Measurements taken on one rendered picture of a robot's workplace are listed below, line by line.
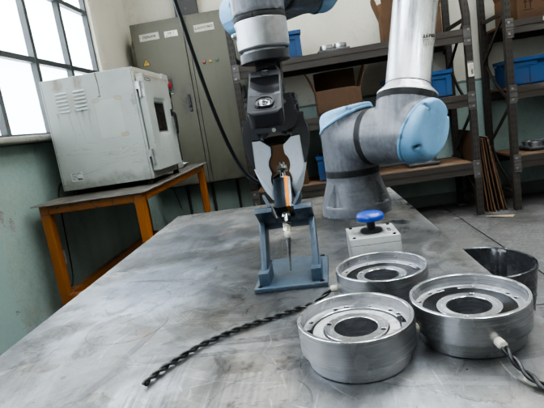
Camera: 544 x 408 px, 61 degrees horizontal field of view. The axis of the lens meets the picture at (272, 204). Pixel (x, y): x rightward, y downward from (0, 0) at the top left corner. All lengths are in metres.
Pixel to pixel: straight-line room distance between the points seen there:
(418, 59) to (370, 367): 0.66
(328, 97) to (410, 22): 3.00
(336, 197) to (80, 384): 0.65
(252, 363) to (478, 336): 0.20
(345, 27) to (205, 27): 1.26
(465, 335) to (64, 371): 0.40
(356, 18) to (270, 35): 3.92
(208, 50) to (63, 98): 1.83
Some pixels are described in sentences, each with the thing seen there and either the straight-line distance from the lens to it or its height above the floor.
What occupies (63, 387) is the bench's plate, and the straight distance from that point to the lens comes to 0.53.
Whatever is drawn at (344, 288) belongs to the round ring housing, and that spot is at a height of 0.83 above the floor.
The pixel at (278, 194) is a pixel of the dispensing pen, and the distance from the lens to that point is 0.66.
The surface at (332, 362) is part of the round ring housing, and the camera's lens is 0.41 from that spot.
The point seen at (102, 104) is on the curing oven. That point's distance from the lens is 2.75.
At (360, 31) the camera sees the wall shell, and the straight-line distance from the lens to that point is 4.56.
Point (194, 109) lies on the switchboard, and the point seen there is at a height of 1.23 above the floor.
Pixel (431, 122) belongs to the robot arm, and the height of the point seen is 0.98.
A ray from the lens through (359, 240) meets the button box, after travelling 0.66.
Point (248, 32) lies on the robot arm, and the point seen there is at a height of 1.15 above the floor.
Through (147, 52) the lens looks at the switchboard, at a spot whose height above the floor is 1.80.
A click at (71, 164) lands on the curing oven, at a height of 0.96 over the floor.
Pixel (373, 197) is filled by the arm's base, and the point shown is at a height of 0.84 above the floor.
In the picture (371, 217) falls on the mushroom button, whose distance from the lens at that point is 0.67.
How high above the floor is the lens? 1.02
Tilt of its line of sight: 10 degrees down
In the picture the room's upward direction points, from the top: 9 degrees counter-clockwise
